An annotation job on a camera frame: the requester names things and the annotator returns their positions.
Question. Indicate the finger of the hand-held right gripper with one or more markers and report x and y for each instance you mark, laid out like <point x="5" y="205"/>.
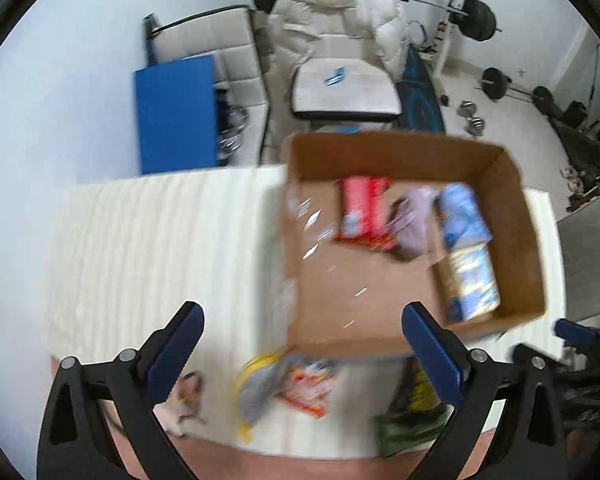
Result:
<point x="568" y="330"/>
<point x="526" y="352"/>

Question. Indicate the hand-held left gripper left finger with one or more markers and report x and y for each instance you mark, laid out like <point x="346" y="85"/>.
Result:
<point x="175" y="355"/>

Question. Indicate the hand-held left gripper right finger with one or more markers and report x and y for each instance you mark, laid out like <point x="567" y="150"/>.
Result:
<point x="430" y="355"/>

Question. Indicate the pink and white packet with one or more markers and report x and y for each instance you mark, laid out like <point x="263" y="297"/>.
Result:
<point x="186" y="400"/>

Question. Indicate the green printed packet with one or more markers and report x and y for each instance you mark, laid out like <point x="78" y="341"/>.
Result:
<point x="410" y="425"/>

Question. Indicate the yellow soft packet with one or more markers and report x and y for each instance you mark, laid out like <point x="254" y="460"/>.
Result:
<point x="252" y="367"/>

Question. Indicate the brown cardboard box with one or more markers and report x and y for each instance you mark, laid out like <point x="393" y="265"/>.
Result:
<point x="360" y="300"/>

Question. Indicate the grey soft cloth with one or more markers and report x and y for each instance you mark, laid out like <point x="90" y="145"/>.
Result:
<point x="262" y="390"/>

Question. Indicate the orange printed packet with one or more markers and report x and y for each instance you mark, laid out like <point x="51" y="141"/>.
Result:
<point x="307" y="385"/>

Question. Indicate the light blue soft packet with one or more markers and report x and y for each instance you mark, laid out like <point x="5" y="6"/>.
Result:
<point x="464" y="215"/>

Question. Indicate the red soft packet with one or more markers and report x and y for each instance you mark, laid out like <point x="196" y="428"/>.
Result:
<point x="364" y="212"/>

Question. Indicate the blue and white packet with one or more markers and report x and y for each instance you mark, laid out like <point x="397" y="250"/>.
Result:
<point x="472" y="280"/>

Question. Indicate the black exercise equipment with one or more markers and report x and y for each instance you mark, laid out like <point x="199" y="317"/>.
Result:
<point x="580" y="135"/>

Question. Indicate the chrome dumbbell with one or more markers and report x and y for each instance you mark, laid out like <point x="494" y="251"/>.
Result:
<point x="475" y="127"/>
<point x="467" y="109"/>

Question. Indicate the chrome weight rack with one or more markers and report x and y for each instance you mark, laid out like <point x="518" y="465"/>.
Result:
<point x="230" y="125"/>

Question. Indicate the blue flat board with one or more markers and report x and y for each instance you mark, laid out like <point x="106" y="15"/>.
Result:
<point x="176" y="115"/>

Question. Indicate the short barbell with black plates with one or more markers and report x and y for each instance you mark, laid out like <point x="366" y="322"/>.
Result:
<point x="495" y="82"/>

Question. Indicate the blue and black mat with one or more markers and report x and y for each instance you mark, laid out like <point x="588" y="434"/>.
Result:
<point x="420" y="95"/>

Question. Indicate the chair with grey seat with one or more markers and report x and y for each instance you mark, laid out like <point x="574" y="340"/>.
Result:
<point x="345" y="95"/>

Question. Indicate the small blue pack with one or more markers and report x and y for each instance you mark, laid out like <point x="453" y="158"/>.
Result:
<point x="336" y="76"/>

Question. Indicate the white padded bench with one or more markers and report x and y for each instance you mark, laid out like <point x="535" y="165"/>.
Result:
<point x="215" y="40"/>

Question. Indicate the white barbell rack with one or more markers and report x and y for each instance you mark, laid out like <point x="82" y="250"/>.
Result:
<point x="452" y="15"/>

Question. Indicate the white puffy jacket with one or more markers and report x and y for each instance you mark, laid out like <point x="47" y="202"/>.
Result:
<point x="330" y="15"/>

